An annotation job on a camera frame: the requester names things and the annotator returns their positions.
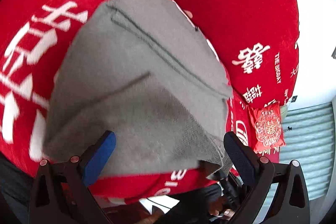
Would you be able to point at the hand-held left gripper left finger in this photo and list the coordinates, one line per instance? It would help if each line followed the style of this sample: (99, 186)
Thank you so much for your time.
(101, 153)

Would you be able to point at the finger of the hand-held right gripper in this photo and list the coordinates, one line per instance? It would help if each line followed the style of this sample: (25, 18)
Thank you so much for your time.
(227, 184)

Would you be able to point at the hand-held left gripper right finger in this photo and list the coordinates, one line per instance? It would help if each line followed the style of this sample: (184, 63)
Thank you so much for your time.
(239, 153)

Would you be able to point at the grey knit sweater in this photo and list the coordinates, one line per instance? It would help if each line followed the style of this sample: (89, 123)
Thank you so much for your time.
(126, 77)

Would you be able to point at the person's right hand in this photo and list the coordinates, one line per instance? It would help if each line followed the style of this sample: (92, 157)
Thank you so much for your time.
(219, 207)

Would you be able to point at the small red embroidered pillow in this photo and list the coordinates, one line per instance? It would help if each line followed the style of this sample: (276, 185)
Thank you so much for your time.
(267, 128)

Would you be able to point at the grey slatted panel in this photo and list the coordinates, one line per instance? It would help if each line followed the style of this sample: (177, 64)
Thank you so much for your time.
(307, 140)

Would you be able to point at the white paper sheet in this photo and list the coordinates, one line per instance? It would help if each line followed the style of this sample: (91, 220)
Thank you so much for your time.
(160, 204)

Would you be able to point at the person's dark clothing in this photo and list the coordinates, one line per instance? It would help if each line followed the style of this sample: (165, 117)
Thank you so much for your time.
(13, 187)

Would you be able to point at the red printed folded quilt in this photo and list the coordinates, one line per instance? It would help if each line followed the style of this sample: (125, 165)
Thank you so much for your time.
(223, 16)

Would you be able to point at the red printed blanket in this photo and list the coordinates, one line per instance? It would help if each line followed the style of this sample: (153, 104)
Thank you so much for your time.
(39, 3)

